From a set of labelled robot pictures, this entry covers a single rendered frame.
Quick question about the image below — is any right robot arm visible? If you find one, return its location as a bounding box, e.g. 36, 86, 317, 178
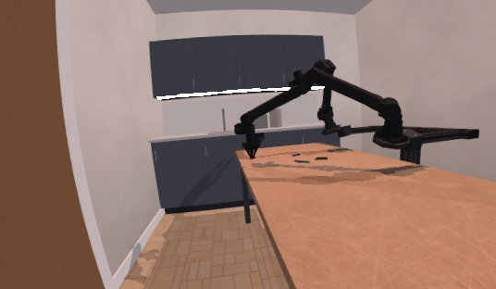
293, 59, 340, 130

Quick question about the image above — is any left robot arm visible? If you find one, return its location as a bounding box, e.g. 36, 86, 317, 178
234, 68, 409, 144

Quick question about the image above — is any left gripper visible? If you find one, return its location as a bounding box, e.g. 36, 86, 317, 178
242, 133, 261, 159

